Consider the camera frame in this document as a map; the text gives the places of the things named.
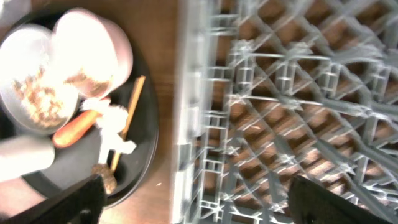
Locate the orange carrot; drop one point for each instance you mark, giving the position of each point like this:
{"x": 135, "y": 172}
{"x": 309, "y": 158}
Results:
{"x": 75, "y": 130}

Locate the light blue cup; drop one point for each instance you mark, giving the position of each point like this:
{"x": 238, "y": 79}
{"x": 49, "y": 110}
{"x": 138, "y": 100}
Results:
{"x": 25, "y": 154}

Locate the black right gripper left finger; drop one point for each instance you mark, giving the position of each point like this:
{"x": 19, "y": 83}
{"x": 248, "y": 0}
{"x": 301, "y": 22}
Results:
{"x": 81, "y": 203}

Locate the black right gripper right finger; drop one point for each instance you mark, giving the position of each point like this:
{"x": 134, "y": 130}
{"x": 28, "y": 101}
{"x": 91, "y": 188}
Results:
{"x": 310, "y": 203}

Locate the grey dishwasher rack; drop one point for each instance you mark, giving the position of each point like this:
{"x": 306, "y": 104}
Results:
{"x": 273, "y": 89}

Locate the crumpled white napkin on tray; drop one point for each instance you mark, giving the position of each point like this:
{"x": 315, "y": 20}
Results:
{"x": 111, "y": 122}

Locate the wooden chopstick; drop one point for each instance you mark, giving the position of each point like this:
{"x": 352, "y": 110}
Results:
{"x": 136, "y": 92}

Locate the brown cookie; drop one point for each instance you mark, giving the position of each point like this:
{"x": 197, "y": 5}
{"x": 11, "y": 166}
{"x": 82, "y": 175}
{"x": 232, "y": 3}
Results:
{"x": 109, "y": 181}

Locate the pink bowl with rice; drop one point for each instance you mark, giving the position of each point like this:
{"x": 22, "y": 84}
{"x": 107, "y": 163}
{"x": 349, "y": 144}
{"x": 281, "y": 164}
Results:
{"x": 91, "y": 53}

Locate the grey plate with food scraps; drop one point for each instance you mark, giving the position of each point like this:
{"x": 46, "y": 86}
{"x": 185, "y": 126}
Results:
{"x": 33, "y": 94}

